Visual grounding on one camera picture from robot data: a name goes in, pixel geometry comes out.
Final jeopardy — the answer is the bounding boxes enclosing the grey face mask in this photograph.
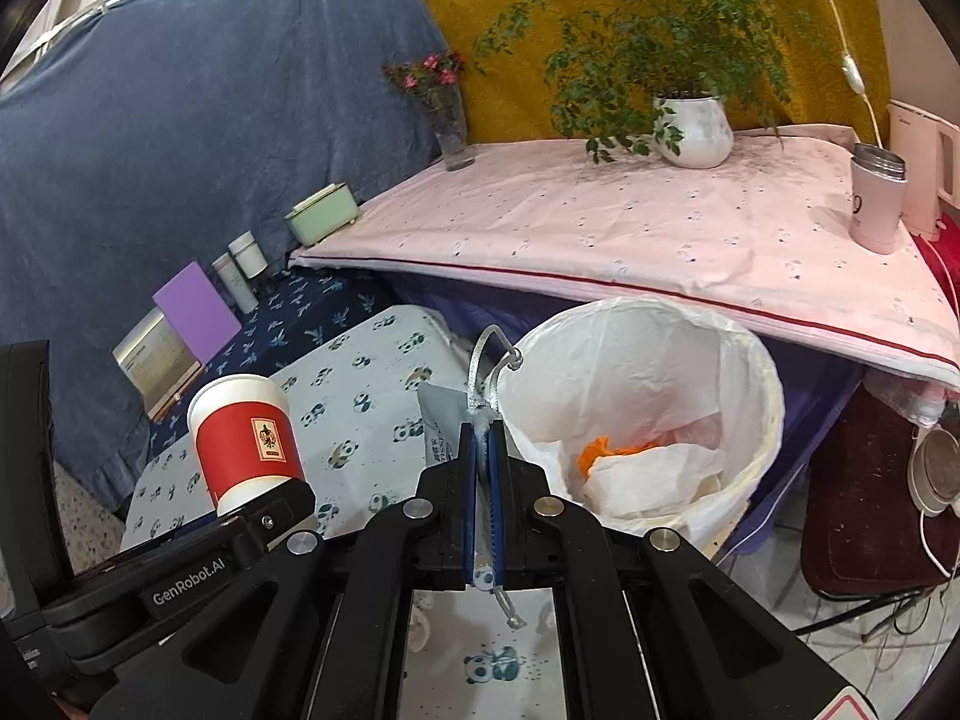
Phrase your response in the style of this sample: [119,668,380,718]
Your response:
[416,323,526,631]

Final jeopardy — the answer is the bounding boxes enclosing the red white paper cup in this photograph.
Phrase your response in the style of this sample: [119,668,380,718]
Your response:
[187,374,304,517]

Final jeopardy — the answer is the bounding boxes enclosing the orange trash piece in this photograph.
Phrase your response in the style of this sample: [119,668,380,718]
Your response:
[576,436,661,479]

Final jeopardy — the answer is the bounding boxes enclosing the white lined trash bin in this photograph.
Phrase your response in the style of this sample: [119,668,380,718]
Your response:
[494,298,784,553]

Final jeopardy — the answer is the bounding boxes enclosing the navy patterned cloth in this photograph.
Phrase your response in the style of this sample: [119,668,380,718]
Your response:
[148,268,398,460]

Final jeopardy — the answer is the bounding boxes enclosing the panda print tablecloth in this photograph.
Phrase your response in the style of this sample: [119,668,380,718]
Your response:
[118,304,571,720]

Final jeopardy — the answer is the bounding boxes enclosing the pink bedsheet cover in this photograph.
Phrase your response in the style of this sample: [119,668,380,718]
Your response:
[293,135,958,388]

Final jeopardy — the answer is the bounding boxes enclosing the green tissue box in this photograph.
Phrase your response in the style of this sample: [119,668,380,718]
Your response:
[285,182,359,247]

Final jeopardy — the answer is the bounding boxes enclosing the white jar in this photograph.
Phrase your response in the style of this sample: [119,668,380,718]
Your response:
[228,231,268,280]

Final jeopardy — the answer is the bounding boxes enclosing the white tall bottle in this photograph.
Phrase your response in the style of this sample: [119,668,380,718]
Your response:
[212,252,259,316]

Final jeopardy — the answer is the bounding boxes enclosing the purple box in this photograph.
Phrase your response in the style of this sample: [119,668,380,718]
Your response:
[153,262,241,364]

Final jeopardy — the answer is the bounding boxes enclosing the glass vase pink flowers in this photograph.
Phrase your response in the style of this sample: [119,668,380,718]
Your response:
[381,50,475,171]

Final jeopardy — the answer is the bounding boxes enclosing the green plant white pot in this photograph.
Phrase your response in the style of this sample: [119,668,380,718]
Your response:
[472,0,814,163]

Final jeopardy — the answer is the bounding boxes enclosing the white round appliance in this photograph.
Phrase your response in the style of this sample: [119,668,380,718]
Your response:
[908,427,960,517]

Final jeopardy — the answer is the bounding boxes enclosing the blue blanket backdrop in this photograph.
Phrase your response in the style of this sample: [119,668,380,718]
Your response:
[2,0,443,509]

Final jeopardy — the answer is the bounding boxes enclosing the yellow fabric backdrop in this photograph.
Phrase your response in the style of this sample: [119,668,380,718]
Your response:
[425,0,892,142]

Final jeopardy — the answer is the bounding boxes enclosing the pink thermos cup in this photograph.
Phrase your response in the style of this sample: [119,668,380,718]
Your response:
[850,143,908,255]

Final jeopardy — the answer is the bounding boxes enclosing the red cloth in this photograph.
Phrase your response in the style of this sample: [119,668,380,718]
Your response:
[913,213,960,314]

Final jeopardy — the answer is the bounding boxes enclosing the pink electric kettle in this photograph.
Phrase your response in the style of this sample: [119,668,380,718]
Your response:
[889,99,958,241]

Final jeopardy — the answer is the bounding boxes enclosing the white power cable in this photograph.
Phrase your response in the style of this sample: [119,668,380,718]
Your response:
[794,0,887,148]

